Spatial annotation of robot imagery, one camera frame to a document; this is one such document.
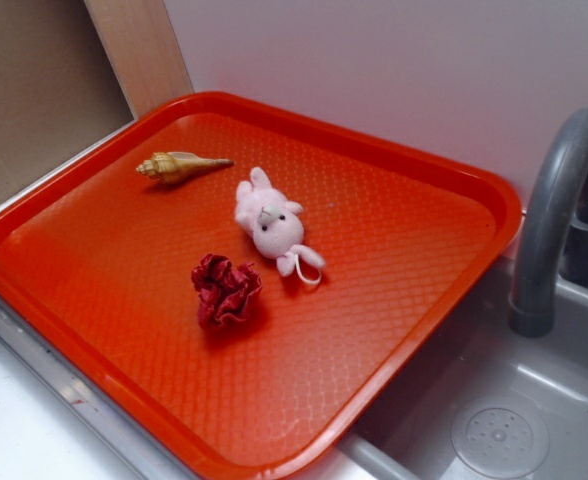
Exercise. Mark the pink plush bunny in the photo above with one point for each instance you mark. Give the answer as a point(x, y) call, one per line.
point(272, 221)

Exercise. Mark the orange plastic serving tray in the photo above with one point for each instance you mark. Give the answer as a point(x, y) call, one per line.
point(98, 260)

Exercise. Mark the dark red fabric scrunchie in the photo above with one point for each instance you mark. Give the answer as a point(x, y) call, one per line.
point(227, 294)

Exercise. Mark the tan spiral seashell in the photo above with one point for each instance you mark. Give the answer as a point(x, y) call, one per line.
point(170, 168)

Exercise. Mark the grey plastic toy sink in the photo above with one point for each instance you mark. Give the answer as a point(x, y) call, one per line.
point(476, 402)

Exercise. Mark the grey plastic toy faucet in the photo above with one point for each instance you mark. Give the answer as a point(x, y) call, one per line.
point(554, 239)

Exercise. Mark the light wooden post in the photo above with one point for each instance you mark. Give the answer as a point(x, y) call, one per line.
point(143, 51)

